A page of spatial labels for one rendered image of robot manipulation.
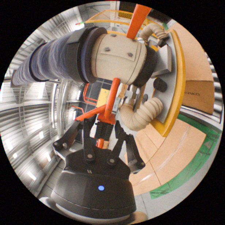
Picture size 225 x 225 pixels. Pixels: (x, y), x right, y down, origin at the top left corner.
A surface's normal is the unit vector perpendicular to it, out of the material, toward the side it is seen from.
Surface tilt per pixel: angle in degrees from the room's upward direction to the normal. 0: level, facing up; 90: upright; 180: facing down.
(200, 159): 0
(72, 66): 92
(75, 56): 91
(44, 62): 112
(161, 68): 2
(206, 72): 0
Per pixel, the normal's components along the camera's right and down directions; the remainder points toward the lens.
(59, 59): -0.03, 0.81
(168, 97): -0.97, -0.24
